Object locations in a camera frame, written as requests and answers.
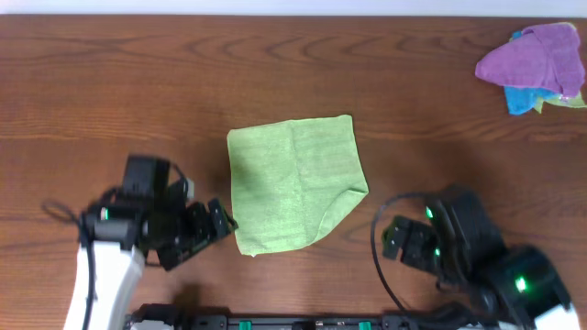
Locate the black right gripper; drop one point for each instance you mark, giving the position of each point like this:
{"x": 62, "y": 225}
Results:
{"x": 418, "y": 231}

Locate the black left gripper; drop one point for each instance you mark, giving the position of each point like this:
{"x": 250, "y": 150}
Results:
{"x": 193, "y": 230}

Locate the green cloth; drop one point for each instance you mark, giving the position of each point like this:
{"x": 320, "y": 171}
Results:
{"x": 293, "y": 182}
{"x": 559, "y": 100}

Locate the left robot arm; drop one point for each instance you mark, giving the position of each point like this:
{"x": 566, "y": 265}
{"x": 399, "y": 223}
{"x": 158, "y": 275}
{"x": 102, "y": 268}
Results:
{"x": 122, "y": 228}

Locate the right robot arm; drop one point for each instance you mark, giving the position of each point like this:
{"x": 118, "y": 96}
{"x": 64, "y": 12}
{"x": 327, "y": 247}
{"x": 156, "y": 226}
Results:
{"x": 508, "y": 287}

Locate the blue cloth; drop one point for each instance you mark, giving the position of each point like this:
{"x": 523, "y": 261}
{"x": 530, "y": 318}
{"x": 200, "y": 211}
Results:
{"x": 523, "y": 98}

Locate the purple cloth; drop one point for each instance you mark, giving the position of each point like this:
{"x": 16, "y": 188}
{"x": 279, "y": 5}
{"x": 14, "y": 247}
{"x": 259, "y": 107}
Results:
{"x": 563, "y": 42}

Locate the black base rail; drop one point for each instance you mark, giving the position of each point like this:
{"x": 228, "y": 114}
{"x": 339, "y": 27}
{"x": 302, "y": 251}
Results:
{"x": 168, "y": 316}

